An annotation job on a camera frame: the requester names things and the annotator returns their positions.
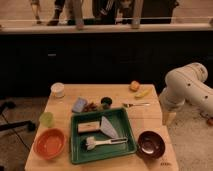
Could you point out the orange bowl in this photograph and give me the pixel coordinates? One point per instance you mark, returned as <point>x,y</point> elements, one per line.
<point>49,144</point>

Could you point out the yellow banana toy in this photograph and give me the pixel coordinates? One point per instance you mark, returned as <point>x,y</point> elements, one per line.
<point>142,94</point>

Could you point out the beige wooden gripper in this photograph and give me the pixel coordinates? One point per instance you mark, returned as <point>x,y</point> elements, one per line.
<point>167,117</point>

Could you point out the white cup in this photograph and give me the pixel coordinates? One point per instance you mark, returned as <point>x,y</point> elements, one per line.
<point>57,90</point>

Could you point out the purple bowl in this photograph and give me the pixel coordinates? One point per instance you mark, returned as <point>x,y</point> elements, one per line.
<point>151,145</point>

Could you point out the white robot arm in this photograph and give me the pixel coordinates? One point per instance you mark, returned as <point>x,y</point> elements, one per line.
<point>185,83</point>

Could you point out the white dish brush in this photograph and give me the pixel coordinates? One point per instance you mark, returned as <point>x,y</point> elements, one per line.
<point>91,142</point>

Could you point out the small green cup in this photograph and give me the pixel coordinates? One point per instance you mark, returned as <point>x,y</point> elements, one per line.
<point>46,119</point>

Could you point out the blue sponge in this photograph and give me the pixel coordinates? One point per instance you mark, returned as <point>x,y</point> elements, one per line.
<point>79,105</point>

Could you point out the black office chair base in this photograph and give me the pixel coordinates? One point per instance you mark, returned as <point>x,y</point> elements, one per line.
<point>10,105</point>

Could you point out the metal fork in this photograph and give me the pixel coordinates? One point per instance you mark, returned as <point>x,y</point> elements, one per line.
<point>129,105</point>

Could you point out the grey folded cloth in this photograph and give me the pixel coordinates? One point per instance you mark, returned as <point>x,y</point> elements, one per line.
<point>107,128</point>

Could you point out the orange fruit toy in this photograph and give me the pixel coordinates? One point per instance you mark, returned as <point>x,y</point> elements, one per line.
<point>134,86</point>

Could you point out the black cabinet counter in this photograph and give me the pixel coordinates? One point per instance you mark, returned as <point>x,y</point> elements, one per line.
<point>34,58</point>

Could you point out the brown grape cluster toy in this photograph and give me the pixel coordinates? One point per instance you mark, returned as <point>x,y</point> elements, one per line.
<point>90,107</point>

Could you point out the green plastic tray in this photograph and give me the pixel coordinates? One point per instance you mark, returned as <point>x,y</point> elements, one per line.
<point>118,118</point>

